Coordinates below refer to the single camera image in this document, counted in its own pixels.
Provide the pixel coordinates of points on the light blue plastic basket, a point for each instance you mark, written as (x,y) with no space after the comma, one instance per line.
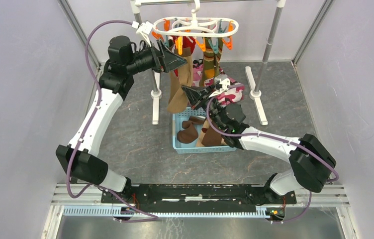
(191,148)

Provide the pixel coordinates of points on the red sock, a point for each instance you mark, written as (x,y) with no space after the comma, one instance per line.
(184,45)

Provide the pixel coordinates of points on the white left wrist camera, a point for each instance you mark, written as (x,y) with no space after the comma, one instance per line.
(144,30)

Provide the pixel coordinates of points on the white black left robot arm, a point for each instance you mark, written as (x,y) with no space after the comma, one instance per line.
(79,158)

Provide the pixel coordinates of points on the pink camouflage cloth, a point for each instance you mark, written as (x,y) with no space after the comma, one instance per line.
(230,96)

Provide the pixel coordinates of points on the striped olive cream sock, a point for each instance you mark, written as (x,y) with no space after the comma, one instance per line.
(202,140)

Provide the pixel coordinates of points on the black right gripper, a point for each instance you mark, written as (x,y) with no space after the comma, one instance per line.
(197,94)

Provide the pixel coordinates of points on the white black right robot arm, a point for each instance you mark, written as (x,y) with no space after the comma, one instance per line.
(311,165)

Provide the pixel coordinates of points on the white drying rack stand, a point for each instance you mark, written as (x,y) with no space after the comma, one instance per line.
(254,83)

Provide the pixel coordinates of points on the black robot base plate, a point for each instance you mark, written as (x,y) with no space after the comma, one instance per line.
(204,198)

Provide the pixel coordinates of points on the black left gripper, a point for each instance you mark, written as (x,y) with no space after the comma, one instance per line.
(164,60)

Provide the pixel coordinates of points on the white round clip hanger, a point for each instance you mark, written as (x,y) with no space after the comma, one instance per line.
(208,33)

